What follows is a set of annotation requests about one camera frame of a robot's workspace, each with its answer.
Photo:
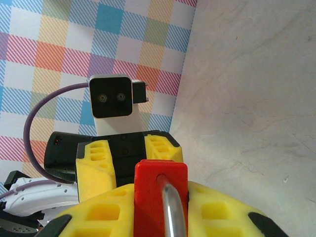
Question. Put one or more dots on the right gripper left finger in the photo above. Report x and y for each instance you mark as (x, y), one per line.
(98, 214)

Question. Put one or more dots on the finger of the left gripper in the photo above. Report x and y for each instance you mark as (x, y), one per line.
(93, 172)
(160, 148)

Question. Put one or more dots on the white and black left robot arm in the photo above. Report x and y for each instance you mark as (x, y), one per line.
(44, 197)

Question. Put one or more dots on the red padlock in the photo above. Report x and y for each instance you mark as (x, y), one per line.
(148, 197)

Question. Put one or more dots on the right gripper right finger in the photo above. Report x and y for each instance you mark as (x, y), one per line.
(222, 212)

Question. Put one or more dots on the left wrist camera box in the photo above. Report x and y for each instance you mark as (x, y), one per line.
(111, 96)

